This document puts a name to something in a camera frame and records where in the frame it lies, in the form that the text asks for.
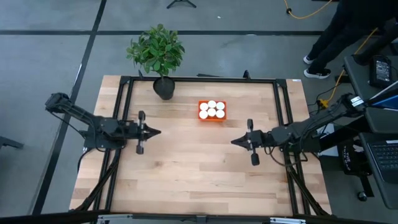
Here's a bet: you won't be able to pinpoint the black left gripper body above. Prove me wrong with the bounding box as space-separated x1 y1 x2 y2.
126 110 146 156

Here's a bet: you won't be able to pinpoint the black office chair base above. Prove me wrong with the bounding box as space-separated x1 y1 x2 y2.
356 174 376 202

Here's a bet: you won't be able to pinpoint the black aluminium table frame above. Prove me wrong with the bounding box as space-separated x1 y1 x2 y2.
70 70 332 218

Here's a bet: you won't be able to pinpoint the black stand foot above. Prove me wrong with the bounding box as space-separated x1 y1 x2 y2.
0 135 25 150

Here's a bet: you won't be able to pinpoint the blue white flat panel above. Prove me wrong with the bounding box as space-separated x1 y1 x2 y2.
362 80 398 111

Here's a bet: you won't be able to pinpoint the green potted plant black pot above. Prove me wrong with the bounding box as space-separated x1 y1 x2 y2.
126 23 186 101

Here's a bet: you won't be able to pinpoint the black bag white lettering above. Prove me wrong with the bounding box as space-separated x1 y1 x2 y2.
337 141 368 177

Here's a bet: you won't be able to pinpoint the orange plastic basket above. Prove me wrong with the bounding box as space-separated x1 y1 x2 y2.
197 99 228 122

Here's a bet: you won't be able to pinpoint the black tripod legs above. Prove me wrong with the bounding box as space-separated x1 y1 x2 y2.
166 0 197 9

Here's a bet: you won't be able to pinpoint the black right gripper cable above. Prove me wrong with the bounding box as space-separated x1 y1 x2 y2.
264 145 309 168

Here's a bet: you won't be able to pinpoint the dark grey desk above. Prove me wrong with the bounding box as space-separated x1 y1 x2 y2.
343 55 398 210

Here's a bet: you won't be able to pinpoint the black laptop keyboard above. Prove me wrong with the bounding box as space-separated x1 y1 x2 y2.
366 139 398 184

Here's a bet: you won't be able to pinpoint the black power adapter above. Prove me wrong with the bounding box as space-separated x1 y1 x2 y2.
369 55 393 88

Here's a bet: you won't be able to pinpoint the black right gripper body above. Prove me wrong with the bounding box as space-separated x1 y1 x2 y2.
247 118 273 166

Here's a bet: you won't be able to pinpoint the yellow extension cable black plug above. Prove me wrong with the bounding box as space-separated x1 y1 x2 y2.
283 0 333 20

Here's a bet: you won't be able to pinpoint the black aluminium crossbar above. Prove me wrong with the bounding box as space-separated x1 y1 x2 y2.
0 210 398 224

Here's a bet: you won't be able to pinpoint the person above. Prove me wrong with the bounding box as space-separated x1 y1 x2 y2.
303 0 398 80

